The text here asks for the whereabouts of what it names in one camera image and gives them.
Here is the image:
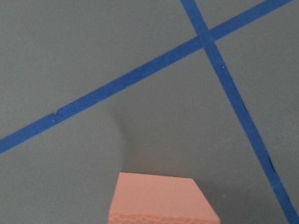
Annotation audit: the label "orange foam block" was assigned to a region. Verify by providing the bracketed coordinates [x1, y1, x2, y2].
[108, 172, 221, 224]

